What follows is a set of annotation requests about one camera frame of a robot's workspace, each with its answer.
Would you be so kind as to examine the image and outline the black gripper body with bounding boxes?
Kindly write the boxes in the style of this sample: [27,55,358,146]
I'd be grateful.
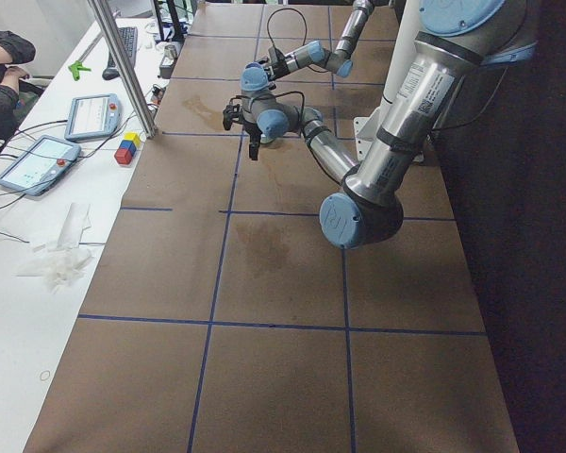
[262,46,288,81]
[244,123,262,147]

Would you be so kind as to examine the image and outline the mint green ceramic bowl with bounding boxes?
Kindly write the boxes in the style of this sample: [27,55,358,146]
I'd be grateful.
[260,134,275,144]

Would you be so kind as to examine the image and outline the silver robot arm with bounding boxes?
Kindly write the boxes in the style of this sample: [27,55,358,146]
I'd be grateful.
[223,1,541,249]
[256,0,375,81]

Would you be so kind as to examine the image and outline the steel cylinder cup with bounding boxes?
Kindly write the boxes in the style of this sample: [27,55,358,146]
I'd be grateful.
[164,43,178,60]

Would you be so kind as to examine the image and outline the yellow cube block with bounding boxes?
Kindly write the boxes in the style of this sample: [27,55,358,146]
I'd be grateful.
[124,132,142,148]

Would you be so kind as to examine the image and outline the red blue block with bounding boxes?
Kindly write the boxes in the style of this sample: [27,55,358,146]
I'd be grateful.
[114,140,137,165]

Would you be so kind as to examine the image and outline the black keyboard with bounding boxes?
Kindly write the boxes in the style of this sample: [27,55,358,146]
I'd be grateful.
[118,26,138,67]

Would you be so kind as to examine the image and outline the black computer mouse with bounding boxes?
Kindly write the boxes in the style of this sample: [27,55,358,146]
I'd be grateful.
[102,67,120,81]

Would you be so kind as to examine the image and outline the far teach pendant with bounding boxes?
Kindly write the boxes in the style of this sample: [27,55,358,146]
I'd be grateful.
[64,93,121,143]

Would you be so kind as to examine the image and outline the teach pendant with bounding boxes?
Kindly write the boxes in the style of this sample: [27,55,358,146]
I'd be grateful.
[64,93,121,143]
[0,135,81,196]

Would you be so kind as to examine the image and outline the folded white paper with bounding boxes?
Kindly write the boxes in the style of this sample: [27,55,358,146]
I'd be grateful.
[29,202,91,252]

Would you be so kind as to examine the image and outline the green plastic clamp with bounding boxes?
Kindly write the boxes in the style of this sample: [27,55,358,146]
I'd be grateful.
[68,60,92,81]

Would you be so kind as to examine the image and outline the near teach pendant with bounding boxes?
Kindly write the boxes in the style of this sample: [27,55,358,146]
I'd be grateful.
[0,135,81,196]

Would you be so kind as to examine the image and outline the crumpled white tissue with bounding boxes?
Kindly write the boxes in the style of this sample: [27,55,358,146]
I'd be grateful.
[15,248,93,293]

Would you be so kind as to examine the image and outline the seated person black jacket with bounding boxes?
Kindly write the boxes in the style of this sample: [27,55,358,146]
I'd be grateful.
[0,30,36,140]

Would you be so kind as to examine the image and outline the black camera cable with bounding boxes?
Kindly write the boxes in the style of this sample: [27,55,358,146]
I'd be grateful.
[265,7,309,59]
[229,89,308,125]

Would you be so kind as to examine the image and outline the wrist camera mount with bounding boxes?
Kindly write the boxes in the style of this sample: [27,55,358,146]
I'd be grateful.
[223,103,243,130]

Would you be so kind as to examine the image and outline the aluminium frame post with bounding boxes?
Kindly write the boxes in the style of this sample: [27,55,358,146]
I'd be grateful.
[88,0,157,139]

